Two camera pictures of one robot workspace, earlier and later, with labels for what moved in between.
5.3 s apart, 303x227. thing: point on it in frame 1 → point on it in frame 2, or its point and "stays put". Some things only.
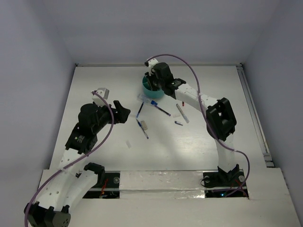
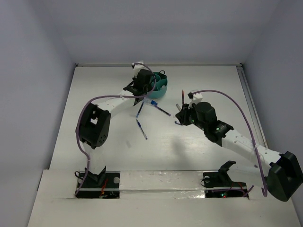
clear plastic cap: [129, 143] stays put
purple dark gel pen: [163, 110] stays put
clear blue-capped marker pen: [147, 100] stays put
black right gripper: [150, 77] → [182, 115]
